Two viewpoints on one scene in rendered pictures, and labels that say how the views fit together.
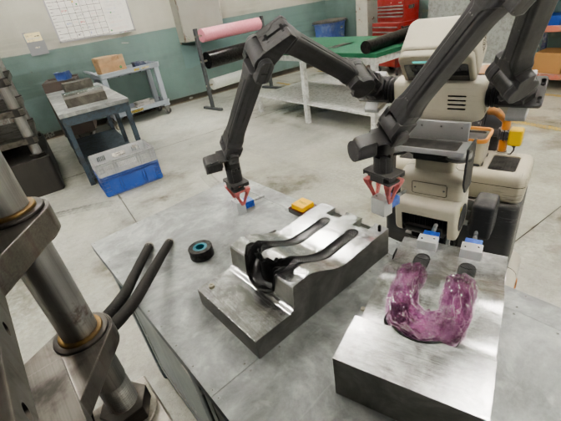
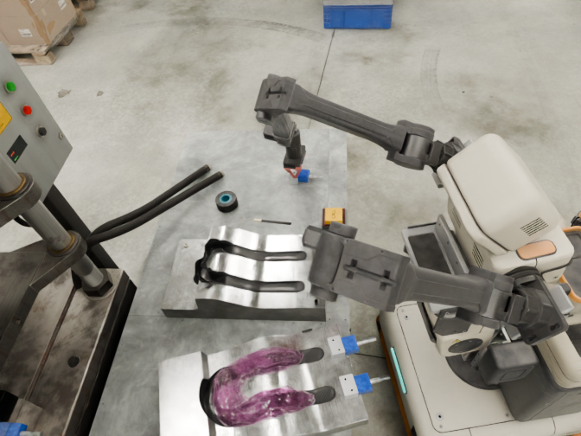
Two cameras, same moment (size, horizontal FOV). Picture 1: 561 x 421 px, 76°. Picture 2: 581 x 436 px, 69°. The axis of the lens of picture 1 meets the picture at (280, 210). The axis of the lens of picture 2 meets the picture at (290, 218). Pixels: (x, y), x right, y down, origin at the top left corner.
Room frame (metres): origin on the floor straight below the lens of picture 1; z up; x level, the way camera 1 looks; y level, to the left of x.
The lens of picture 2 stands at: (0.43, -0.66, 2.00)
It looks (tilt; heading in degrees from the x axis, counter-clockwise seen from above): 51 degrees down; 47
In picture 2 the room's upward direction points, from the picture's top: 8 degrees counter-clockwise
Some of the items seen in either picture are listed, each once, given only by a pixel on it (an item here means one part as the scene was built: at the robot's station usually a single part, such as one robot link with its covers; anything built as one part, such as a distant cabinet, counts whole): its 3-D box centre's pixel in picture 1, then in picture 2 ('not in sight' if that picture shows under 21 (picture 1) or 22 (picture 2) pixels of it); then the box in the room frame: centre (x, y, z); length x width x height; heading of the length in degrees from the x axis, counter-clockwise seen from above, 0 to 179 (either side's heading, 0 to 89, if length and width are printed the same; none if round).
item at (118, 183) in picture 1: (128, 173); (358, 6); (3.68, 1.55, 0.11); 0.61 x 0.41 x 0.22; 119
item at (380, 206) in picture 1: (391, 198); not in sight; (0.93, -0.34, 0.93); 0.13 x 0.05 x 0.05; 122
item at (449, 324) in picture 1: (431, 292); (259, 384); (0.57, -0.30, 0.90); 0.26 x 0.18 x 0.08; 144
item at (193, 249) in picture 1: (200, 251); (226, 201); (0.99, 0.28, 0.82); 0.08 x 0.08 x 0.04
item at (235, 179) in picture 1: (234, 175); (293, 150); (1.24, 0.15, 0.96); 0.10 x 0.07 x 0.07; 28
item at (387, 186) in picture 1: (386, 187); not in sight; (0.90, -0.31, 0.99); 0.07 x 0.07 x 0.09; 32
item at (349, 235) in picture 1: (300, 244); (248, 266); (0.80, -0.04, 0.92); 0.35 x 0.16 x 0.09; 127
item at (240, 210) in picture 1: (249, 201); (306, 176); (1.26, 0.12, 0.83); 0.13 x 0.05 x 0.05; 118
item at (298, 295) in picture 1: (295, 259); (246, 272); (0.80, -0.02, 0.87); 0.50 x 0.26 x 0.14; 127
